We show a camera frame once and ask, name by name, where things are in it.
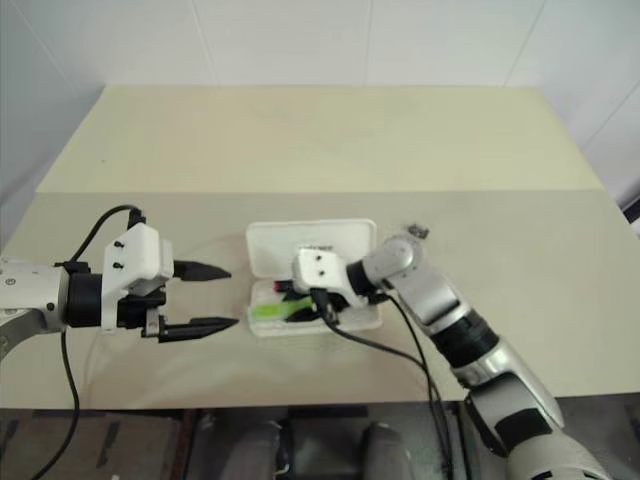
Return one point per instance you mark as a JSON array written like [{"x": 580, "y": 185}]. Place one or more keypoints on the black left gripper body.
[{"x": 142, "y": 305}]

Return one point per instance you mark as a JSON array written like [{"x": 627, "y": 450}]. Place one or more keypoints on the red marker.
[{"x": 276, "y": 286}]

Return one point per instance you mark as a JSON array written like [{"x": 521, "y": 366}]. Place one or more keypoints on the green marker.
[{"x": 270, "y": 311}]

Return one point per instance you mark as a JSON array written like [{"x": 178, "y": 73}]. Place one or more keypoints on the white plastic pencil case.
[{"x": 280, "y": 245}]

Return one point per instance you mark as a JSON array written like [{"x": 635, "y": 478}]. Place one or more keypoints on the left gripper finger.
[
  {"x": 200, "y": 328},
  {"x": 200, "y": 271}
]

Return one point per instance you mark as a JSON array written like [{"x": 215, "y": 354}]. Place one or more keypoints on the brown box under table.
[{"x": 110, "y": 445}]

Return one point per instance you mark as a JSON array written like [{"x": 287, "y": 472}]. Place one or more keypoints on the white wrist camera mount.
[
  {"x": 135, "y": 250},
  {"x": 320, "y": 272}
]

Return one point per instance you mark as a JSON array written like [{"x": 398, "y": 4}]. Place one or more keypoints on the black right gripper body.
[{"x": 341, "y": 304}]

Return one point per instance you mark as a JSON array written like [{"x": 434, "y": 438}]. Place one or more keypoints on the dark object beside table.
[{"x": 631, "y": 212}]

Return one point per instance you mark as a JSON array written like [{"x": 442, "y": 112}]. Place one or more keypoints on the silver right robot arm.
[{"x": 450, "y": 310}]

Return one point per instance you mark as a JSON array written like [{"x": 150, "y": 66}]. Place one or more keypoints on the small dark metal clip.
[{"x": 418, "y": 231}]

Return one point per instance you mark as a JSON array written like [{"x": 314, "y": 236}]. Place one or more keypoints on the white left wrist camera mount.
[{"x": 135, "y": 250}]

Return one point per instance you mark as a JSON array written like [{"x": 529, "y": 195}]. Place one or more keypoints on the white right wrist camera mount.
[{"x": 320, "y": 272}]

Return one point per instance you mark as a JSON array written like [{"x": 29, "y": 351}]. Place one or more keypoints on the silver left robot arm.
[{"x": 30, "y": 295}]

